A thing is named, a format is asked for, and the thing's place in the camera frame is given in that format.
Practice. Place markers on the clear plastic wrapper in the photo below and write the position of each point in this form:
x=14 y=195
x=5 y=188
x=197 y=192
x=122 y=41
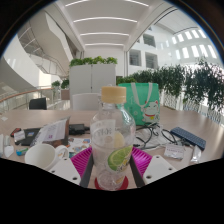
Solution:
x=196 y=154

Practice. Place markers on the small red and black box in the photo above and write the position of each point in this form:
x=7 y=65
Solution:
x=15 y=132

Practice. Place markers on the brown planter with green plants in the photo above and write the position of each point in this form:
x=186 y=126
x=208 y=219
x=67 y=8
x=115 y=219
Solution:
x=65 y=83

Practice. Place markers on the white cup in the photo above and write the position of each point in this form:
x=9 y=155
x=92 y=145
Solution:
x=40 y=156

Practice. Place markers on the clear bottle with lime label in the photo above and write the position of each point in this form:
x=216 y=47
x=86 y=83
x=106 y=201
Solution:
x=111 y=133

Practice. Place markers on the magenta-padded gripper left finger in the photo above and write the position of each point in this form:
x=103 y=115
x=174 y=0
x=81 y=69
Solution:
x=65 y=168

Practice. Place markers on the green plants atop cabinet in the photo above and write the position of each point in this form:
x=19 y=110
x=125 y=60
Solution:
x=93 y=61

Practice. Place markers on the white cabinet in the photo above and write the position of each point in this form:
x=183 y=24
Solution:
x=91 y=80

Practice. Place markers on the blue marker pen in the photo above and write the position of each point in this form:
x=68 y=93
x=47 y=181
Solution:
x=22 y=152

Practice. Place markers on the dark blue keyboard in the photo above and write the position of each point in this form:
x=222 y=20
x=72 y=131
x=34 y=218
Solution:
x=188 y=137

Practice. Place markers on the tablet with printed sheet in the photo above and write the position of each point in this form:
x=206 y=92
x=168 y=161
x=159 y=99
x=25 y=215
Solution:
x=53 y=131

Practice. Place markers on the small grey-white computer mouse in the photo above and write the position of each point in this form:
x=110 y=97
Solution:
x=7 y=140

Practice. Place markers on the black notebook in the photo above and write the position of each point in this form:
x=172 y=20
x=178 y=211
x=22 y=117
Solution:
x=31 y=135

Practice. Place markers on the white plastic packet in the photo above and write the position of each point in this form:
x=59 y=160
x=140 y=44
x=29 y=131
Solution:
x=174 y=151

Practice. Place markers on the green tote bag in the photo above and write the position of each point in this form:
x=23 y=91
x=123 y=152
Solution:
x=143 y=100

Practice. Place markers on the black pouch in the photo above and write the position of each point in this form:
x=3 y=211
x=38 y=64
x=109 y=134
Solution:
x=77 y=129

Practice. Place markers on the white chair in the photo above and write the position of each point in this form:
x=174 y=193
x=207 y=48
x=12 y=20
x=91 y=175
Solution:
x=85 y=101

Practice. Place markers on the black chair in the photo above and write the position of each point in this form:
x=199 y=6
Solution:
x=38 y=104

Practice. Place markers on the green hedge of plants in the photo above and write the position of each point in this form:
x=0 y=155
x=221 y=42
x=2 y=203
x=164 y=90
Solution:
x=200 y=83

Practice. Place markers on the white printed card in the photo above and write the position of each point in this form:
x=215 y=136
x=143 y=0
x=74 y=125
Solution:
x=78 y=144

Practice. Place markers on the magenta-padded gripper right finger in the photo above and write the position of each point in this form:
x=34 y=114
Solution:
x=158 y=168

